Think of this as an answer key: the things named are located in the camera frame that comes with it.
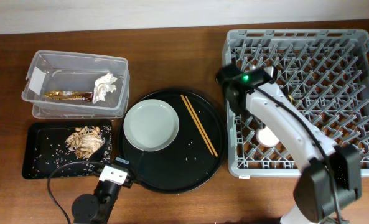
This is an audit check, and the clear plastic bin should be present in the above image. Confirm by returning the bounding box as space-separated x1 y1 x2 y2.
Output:
21 50 130 119

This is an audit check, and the pink plastic cup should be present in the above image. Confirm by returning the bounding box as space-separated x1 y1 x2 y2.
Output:
256 126 279 147

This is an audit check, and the grey dishwasher rack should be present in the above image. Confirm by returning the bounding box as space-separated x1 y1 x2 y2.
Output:
222 29 369 177

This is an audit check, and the white napkin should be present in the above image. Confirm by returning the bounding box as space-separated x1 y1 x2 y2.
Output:
92 73 117 104

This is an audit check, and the round black tray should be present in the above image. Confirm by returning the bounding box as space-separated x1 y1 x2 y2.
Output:
117 88 228 194

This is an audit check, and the food scraps pile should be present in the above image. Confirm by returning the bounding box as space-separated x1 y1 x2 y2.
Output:
65 126 106 159

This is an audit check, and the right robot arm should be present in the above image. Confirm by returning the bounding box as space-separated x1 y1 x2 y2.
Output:
216 64 362 223

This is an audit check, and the black rectangular tray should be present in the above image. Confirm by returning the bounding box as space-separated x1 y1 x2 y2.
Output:
22 119 113 179

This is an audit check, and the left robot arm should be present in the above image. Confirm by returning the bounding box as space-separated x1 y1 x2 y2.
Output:
72 180 121 224

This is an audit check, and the gold foil wrapper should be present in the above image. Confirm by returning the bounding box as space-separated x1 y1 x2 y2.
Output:
44 90 93 101

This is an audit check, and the white round plate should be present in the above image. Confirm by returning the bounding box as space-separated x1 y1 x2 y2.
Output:
123 99 179 152

